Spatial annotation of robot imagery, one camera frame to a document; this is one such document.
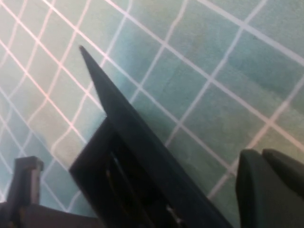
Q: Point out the black glasses case printed sides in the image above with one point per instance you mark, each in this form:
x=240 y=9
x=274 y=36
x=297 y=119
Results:
x=142 y=154

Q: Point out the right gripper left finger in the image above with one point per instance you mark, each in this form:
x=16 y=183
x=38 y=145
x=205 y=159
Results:
x=259 y=202

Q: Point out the green checked tablecloth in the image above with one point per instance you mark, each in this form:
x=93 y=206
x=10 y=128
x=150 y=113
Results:
x=213 y=71

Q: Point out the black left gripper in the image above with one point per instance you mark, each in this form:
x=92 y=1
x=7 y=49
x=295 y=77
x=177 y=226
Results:
x=47 y=217

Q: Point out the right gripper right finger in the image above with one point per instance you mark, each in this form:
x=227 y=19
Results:
x=289 y=173

